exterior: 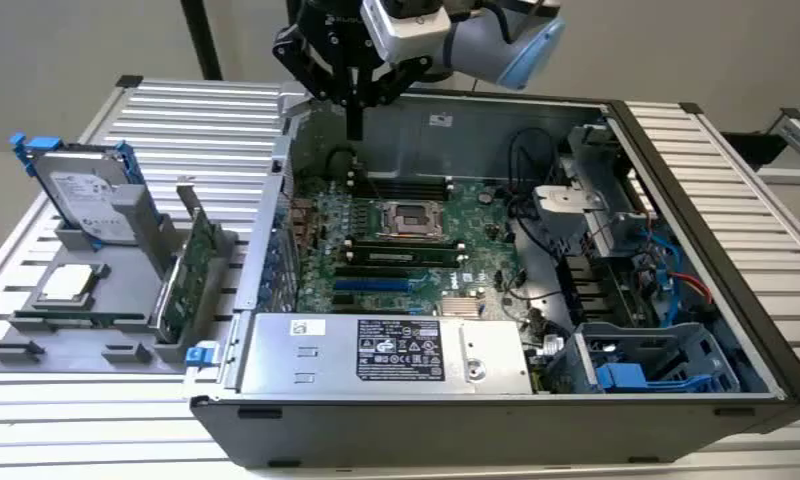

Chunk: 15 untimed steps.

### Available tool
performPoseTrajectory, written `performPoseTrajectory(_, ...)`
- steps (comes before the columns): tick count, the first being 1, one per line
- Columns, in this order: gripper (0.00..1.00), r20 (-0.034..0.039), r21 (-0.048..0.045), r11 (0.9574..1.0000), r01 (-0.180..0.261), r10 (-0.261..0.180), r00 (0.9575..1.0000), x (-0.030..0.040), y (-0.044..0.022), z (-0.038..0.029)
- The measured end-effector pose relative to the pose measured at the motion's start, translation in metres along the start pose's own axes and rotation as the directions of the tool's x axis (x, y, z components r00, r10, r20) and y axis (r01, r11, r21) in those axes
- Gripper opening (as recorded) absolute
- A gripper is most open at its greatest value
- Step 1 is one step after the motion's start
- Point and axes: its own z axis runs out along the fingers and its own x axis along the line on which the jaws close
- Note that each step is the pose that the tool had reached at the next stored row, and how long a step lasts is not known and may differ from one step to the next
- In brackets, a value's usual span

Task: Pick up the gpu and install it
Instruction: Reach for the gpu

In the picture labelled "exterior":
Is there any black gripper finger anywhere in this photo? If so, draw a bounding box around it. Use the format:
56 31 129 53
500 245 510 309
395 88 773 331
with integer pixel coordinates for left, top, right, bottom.
354 55 436 141
271 28 358 141

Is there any green graphics card black cooler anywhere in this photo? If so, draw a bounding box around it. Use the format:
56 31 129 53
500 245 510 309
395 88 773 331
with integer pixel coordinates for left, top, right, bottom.
147 185 227 346

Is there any black stand pole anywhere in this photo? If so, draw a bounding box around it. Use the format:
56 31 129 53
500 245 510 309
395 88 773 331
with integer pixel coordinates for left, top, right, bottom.
179 0 225 81

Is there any CPU socket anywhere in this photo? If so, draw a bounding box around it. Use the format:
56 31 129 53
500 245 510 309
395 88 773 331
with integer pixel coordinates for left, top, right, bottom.
371 198 450 241

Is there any grey metal drive bay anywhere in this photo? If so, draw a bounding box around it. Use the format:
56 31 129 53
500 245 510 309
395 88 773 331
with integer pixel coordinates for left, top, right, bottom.
552 123 662 259

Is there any green motherboard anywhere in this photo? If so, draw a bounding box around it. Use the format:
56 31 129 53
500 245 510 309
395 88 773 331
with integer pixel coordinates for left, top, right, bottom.
292 177 526 321

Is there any black RAM stick with label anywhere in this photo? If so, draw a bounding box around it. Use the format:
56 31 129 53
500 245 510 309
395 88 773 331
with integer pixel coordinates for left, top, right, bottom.
352 249 466 266

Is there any black expansion slot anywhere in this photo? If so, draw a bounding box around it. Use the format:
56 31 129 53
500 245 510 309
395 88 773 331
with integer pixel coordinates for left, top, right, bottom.
336 264 415 281

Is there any blue expansion slot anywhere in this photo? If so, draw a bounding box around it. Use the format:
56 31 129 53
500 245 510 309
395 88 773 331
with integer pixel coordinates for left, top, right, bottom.
332 280 412 296

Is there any hard disk in blue carrier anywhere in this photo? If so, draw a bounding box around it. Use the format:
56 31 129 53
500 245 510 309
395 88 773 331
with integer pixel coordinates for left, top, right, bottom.
11 132 149 251

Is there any silver heatsink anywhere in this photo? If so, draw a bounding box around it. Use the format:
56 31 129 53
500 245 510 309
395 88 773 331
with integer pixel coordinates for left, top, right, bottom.
439 297 486 319

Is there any grey parts rack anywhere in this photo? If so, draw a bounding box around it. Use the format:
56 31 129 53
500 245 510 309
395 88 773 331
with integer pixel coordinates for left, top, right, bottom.
0 183 252 375

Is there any silver CPU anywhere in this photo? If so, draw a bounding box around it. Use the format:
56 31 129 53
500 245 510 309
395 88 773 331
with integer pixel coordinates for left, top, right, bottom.
36 263 108 301

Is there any grey power supply unit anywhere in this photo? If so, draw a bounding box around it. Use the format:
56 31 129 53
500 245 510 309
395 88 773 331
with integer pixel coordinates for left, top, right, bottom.
236 313 534 396

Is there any green RAM stick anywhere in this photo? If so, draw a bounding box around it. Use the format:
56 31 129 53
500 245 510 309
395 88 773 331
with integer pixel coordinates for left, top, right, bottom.
12 309 148 326

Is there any blue case latch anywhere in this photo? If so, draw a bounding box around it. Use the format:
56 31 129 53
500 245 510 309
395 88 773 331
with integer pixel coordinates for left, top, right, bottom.
184 339 213 369

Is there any grey blue drive cage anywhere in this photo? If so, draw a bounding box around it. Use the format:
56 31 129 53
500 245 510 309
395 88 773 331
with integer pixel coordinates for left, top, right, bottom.
550 321 742 396

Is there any black grey PC case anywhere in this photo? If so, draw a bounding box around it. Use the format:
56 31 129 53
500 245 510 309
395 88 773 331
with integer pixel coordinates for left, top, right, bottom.
183 82 800 471

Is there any silver white wrist camera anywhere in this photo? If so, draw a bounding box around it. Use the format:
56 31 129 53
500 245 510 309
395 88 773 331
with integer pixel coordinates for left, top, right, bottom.
362 0 454 65

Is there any silver metal bracket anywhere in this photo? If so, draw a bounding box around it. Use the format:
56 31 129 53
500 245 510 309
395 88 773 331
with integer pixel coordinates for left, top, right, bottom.
531 183 608 221

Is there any red flat cable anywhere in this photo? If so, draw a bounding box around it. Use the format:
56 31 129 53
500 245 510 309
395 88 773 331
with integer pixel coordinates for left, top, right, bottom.
673 272 715 304

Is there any blue drive carrier handle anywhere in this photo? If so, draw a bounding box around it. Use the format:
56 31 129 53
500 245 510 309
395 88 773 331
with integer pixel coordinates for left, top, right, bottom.
596 362 648 394

